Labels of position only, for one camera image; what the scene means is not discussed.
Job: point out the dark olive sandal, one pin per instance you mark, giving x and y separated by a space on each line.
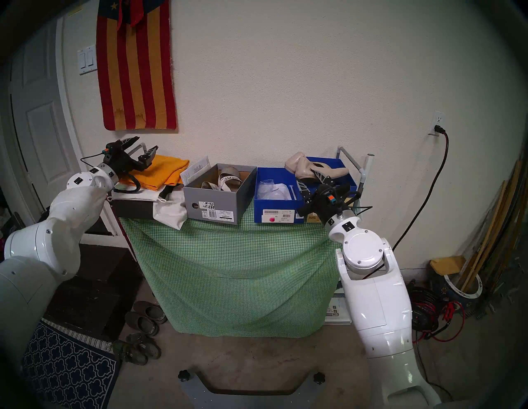
130 354
148 348

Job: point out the dark blue white-rimmed pot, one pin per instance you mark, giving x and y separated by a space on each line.
442 288

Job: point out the brown clog shoe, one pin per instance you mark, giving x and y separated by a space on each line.
152 312
142 324

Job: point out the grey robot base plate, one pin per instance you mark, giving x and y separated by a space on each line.
251 402

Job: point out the folded orange cloth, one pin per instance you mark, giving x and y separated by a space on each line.
165 171

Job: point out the thin red cane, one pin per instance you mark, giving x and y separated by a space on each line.
129 243

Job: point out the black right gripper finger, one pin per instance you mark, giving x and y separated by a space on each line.
326 181
304 191

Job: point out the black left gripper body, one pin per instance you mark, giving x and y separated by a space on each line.
121 163

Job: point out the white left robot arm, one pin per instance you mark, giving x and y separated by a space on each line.
62 214

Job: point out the white printed box lid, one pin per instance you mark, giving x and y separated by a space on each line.
194 171

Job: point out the grey cardboard shoe box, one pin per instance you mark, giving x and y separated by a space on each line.
218 202

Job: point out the silver snake-print platform sandal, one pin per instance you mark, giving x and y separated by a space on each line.
208 185
229 179

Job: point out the navy patterned rug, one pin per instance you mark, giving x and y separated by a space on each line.
70 371

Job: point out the black base knob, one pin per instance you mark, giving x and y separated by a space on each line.
319 378
184 375

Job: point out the red orange striped flag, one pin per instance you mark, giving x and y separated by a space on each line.
136 74

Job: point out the white floor device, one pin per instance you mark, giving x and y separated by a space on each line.
336 309

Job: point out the green checked tablecloth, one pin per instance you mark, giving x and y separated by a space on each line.
235 272

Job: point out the open blue shoe box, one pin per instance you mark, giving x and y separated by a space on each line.
280 205

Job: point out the white double light switch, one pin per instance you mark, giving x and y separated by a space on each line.
87 60

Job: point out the tan cardboard block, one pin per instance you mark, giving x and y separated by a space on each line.
447 265

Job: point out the dark brown wooden chest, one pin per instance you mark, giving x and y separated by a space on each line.
103 288

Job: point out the white panel door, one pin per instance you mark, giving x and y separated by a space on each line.
41 103

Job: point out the folded white cloth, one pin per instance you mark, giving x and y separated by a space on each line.
132 208

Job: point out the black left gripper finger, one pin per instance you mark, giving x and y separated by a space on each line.
128 144
148 156

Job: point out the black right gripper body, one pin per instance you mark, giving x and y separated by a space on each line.
324 204

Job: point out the white wall outlet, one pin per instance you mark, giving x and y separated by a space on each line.
436 121

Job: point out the leaning wooden boards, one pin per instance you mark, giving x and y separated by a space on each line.
495 222

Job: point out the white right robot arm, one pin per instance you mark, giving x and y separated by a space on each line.
379 297

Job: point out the beige ballet shoe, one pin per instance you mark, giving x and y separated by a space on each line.
336 172
293 161

